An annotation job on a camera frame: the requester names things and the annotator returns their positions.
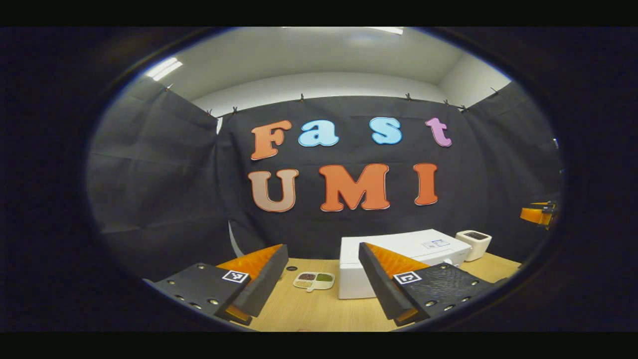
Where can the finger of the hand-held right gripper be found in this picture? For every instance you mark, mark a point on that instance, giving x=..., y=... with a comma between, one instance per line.
x=534, y=213

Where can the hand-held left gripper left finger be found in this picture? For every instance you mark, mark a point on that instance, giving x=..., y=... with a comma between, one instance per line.
x=266, y=286

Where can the ceiling light strip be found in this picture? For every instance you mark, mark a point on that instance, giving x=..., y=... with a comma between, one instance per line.
x=163, y=69
x=386, y=31

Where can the white divided grain tray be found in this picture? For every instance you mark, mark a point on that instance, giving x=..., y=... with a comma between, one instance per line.
x=313, y=281

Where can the white toaster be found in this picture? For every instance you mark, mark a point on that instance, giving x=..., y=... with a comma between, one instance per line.
x=473, y=247

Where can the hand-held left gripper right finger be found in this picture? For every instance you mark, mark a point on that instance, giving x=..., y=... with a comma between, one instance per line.
x=381, y=286

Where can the white microwave oven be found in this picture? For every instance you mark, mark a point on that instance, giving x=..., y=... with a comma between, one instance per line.
x=398, y=242

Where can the black backdrop cloth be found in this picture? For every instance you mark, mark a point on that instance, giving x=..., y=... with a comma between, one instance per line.
x=164, y=199

